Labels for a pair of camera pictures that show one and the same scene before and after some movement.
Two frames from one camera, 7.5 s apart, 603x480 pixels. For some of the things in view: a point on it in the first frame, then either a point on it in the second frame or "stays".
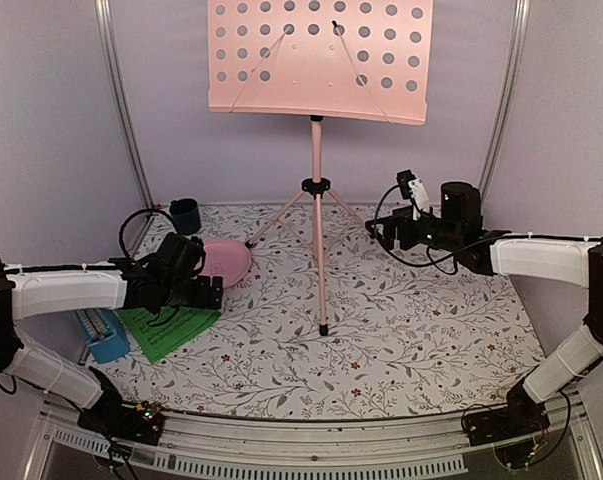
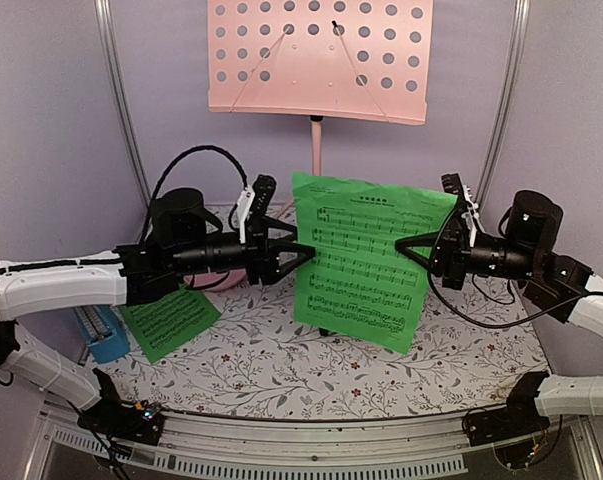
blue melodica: [105, 334] stays
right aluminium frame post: [520, 24] stays
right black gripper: [403, 220] -> [452, 253]
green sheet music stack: [160, 330] stays
